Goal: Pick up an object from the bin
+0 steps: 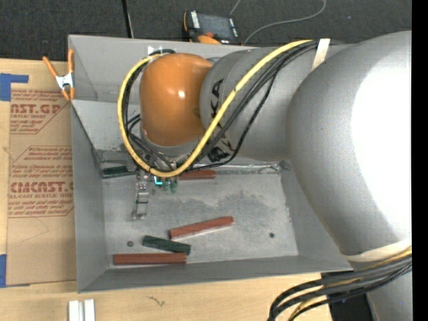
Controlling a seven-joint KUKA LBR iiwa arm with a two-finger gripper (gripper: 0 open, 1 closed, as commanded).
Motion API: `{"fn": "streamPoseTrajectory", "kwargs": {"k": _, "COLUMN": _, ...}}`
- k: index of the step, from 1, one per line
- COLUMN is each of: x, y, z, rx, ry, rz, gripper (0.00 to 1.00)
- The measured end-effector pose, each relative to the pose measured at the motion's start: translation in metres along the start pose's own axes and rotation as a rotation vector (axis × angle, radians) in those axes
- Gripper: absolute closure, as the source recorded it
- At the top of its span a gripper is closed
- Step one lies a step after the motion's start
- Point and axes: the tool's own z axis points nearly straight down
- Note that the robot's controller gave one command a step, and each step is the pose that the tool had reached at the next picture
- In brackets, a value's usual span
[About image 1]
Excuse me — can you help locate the dark green flat block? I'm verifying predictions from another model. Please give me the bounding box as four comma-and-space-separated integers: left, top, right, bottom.
101, 165, 130, 177
142, 235, 193, 256

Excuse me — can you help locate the red-brown flat block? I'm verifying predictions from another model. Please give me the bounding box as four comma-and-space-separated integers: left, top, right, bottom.
112, 252, 189, 266
178, 169, 217, 181
168, 215, 235, 241

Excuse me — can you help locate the grey metal bin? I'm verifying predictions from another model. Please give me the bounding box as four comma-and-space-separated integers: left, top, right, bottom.
68, 34, 355, 294

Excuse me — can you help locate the brown cardboard board, red print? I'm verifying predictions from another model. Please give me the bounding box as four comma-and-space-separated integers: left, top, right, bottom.
0, 58, 80, 289

